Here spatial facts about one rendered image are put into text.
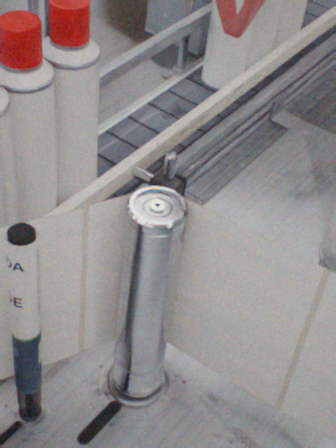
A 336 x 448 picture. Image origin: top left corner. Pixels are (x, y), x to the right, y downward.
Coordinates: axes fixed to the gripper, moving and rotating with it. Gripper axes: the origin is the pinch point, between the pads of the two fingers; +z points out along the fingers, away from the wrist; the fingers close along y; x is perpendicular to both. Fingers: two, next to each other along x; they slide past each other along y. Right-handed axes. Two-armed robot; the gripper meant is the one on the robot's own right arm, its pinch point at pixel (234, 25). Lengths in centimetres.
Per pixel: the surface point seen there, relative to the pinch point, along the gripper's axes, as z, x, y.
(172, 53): 24.2, 24.7, 29.7
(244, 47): 13.7, 9.0, 20.6
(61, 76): 4.7, 10.1, -9.5
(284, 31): 16.3, 9.6, 32.2
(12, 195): 12.2, 9.1, -16.8
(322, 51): 19.9, 5.8, 37.6
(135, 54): 11.3, 14.8, 7.2
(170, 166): 14.0, 2.8, -2.9
